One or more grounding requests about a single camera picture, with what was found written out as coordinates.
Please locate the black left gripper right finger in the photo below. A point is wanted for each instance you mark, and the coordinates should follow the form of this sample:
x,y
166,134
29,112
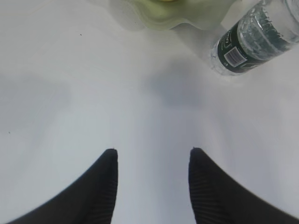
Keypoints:
x,y
217,198

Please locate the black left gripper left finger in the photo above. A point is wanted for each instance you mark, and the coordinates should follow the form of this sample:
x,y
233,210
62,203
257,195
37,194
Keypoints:
x,y
89,200

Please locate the clear water bottle green label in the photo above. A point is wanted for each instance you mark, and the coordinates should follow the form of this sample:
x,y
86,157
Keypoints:
x,y
269,29

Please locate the yellow pear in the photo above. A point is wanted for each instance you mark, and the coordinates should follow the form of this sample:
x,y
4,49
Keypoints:
x,y
167,0

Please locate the pale green wavy glass plate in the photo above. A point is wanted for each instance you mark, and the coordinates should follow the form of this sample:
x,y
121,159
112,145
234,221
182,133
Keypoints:
x,y
157,15

